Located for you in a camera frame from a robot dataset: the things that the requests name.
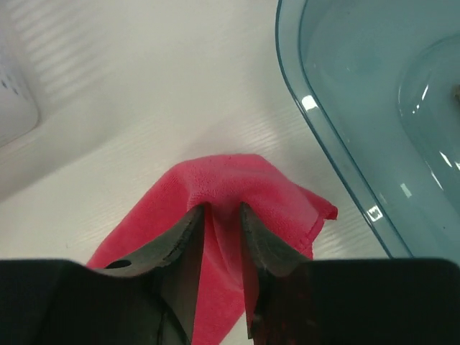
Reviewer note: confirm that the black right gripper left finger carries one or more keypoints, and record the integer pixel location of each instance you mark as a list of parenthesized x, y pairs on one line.
[(146, 297)]

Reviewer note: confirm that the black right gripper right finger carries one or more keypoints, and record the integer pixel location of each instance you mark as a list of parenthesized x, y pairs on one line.
[(290, 299)]

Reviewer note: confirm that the pink microfiber towel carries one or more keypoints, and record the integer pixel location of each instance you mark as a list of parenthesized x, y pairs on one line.
[(220, 183)]

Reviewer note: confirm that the white perforated plastic basket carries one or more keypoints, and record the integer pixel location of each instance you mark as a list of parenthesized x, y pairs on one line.
[(19, 112)]

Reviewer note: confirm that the teal translucent plastic tray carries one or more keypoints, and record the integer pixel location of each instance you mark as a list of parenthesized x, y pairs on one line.
[(378, 84)]

